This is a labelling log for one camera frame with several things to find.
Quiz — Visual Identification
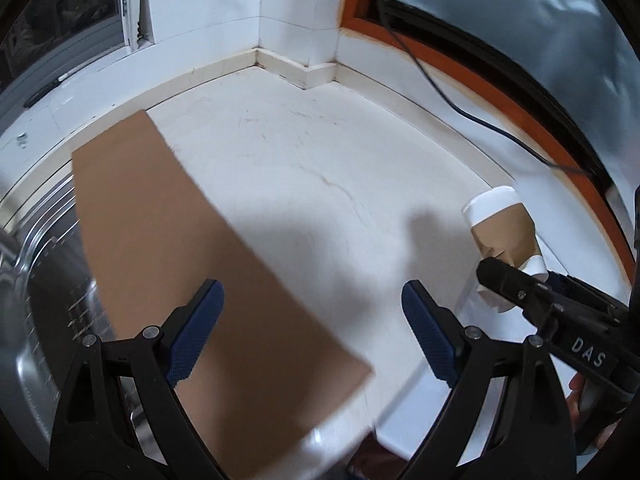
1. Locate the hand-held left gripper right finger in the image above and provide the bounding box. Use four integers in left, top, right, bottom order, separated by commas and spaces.
400, 280, 581, 480

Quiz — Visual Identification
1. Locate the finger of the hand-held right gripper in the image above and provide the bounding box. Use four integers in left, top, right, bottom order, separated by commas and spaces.
546, 270, 627, 319
476, 256, 557, 329

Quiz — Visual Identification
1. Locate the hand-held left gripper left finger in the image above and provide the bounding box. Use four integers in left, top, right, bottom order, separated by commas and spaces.
47, 279, 226, 480

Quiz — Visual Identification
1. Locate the brown paper cup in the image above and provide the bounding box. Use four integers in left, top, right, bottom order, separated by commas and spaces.
461, 186, 548, 317

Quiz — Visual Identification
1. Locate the person's right hand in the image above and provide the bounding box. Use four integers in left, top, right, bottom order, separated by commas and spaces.
566, 372, 618, 448

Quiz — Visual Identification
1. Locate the brown cardboard sheet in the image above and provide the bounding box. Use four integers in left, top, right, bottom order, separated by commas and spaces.
71, 110, 375, 466

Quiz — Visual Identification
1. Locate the metal sink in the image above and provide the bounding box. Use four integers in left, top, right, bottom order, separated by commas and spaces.
0, 157, 166, 480

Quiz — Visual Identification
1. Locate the grey metal door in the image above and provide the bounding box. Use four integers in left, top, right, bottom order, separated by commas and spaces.
345, 0, 640, 196

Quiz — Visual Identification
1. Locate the window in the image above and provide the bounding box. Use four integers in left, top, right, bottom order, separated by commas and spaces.
0, 0, 153, 111

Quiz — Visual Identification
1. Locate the black cable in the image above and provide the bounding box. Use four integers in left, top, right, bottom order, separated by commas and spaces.
372, 0, 601, 177

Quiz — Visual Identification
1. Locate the orange door frame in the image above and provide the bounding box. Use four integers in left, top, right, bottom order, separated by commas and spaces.
339, 0, 636, 291

